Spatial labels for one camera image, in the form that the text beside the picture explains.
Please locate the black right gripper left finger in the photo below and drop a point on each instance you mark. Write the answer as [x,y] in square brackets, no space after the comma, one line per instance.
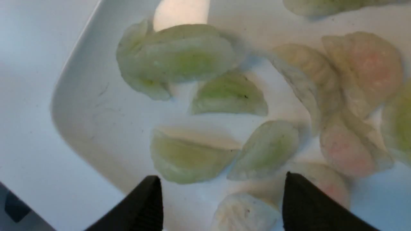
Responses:
[141,210]

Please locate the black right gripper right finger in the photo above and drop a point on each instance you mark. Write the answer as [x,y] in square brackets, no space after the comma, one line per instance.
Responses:
[306,208]

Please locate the green dumpling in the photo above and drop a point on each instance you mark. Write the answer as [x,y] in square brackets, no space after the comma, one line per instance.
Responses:
[184,161]
[268,148]

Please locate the pink dumpling plate bottom right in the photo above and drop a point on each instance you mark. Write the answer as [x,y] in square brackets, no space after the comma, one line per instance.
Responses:
[321,175]

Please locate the pink dumpling plate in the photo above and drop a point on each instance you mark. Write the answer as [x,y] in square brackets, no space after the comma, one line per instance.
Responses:
[347,144]
[321,175]
[370,69]

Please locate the pale dumpling plate bottom corner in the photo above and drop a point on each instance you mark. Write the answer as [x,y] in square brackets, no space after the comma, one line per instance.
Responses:
[244,212]

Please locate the pink dumpling plate lower right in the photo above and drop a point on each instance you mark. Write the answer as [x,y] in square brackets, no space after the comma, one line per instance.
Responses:
[347,144]

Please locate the green dumpling plate right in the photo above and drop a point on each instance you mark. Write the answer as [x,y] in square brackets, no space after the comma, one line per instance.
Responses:
[396,124]

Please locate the green dumpling plate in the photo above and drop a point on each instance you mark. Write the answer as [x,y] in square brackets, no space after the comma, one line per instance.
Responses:
[396,124]
[148,61]
[317,8]
[231,93]

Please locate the pale white dumpling plate centre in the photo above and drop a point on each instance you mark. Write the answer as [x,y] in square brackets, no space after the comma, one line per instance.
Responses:
[313,80]

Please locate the white square plate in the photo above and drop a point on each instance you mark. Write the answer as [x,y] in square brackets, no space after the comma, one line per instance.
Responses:
[109,124]

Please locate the green dumpling plate bottom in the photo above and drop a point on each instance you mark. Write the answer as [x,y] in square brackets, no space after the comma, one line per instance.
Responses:
[231,93]

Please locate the green dumpling plate lower left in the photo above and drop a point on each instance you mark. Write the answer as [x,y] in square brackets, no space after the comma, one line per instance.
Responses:
[148,61]

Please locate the pink dumpling plate centre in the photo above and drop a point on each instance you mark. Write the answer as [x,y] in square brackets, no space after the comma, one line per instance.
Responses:
[370,69]

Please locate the green dumpling plate upper middle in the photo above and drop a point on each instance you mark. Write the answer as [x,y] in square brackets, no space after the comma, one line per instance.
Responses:
[317,8]

